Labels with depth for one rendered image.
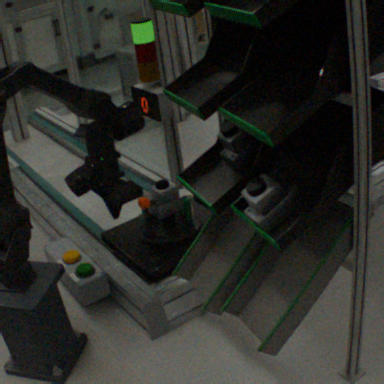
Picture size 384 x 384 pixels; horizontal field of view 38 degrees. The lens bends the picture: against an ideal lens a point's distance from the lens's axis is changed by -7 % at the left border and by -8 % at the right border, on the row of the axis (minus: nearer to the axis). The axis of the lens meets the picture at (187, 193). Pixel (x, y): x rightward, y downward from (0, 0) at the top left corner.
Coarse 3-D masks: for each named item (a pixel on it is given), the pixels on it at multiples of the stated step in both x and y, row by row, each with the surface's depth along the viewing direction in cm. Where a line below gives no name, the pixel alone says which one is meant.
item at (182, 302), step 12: (372, 168) 148; (372, 180) 144; (372, 192) 146; (372, 204) 148; (168, 276) 120; (156, 288) 117; (168, 288) 116; (180, 288) 117; (192, 288) 120; (168, 300) 117; (180, 300) 118; (192, 300) 120; (204, 300) 122; (168, 312) 117; (180, 312) 119; (192, 312) 121; (204, 312) 123; (168, 324) 118; (180, 324) 120
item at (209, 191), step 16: (208, 160) 104; (256, 160) 92; (272, 160) 94; (176, 176) 103; (192, 176) 104; (208, 176) 101; (224, 176) 99; (240, 176) 97; (256, 176) 94; (192, 192) 99; (208, 192) 98; (224, 192) 92; (240, 192) 94; (208, 208) 96; (224, 208) 93
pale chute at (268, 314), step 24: (336, 216) 93; (312, 240) 95; (336, 240) 86; (264, 264) 98; (288, 264) 97; (312, 264) 93; (336, 264) 88; (240, 288) 98; (264, 288) 99; (288, 288) 95; (312, 288) 88; (240, 312) 100; (264, 312) 96; (288, 312) 87; (264, 336) 94; (288, 336) 90
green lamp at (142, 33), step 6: (132, 24) 131; (138, 24) 130; (144, 24) 130; (150, 24) 131; (132, 30) 132; (138, 30) 130; (144, 30) 130; (150, 30) 131; (138, 36) 131; (144, 36) 131; (150, 36) 132; (138, 42) 132; (144, 42) 132
